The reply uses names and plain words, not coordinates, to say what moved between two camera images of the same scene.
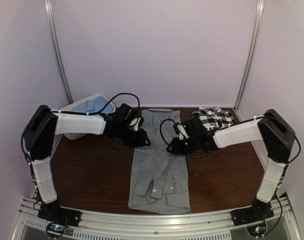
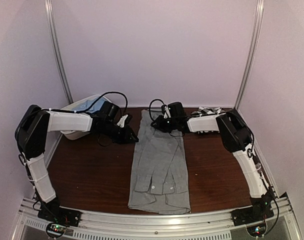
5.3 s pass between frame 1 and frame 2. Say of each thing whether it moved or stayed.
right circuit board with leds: stayed
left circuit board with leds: stayed
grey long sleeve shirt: stayed
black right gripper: moved
